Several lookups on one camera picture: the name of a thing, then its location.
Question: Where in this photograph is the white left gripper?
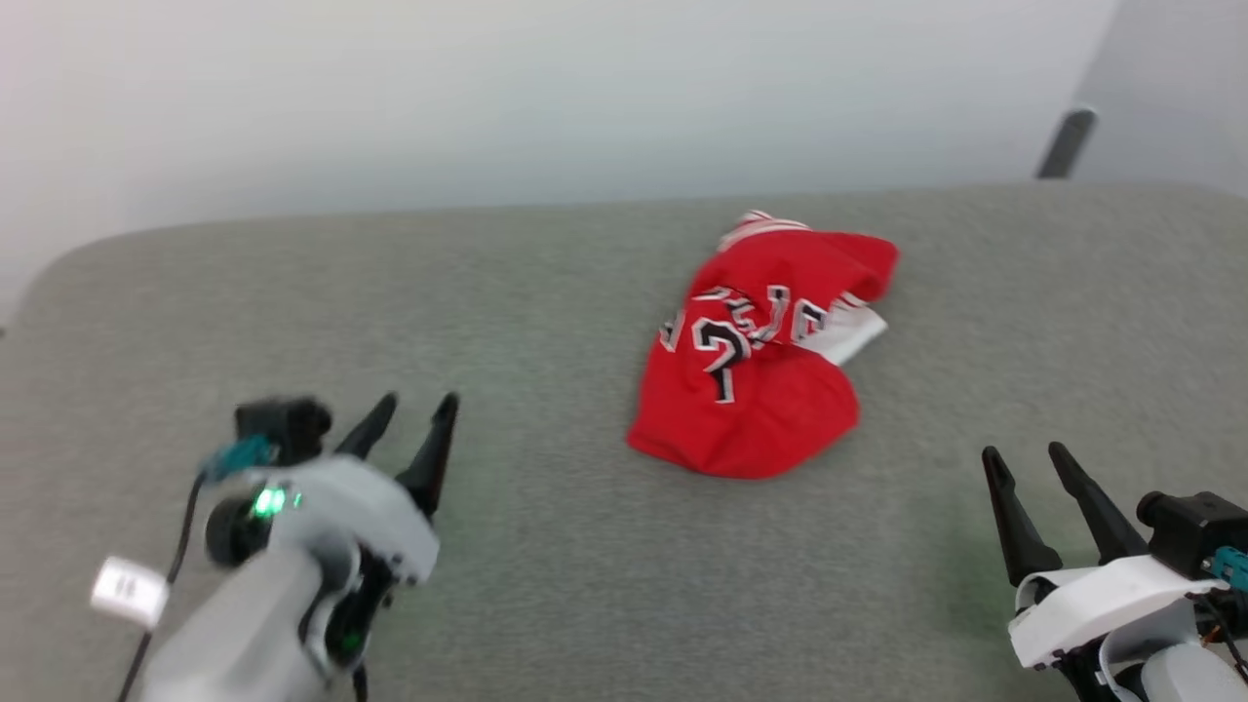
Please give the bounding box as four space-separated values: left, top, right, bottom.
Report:
203 392 460 676

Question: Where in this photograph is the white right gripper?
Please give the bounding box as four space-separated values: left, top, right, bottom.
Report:
981 442 1231 702

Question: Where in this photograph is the red basketball jersey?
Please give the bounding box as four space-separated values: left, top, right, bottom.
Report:
626 210 901 482

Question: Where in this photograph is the dark grey pole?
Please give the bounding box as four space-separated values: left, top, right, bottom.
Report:
1034 106 1100 181

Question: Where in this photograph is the black cable with teal plug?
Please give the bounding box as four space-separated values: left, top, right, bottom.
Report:
115 436 280 702

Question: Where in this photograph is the white cable label tag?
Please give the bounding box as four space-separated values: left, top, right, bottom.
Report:
90 556 170 629

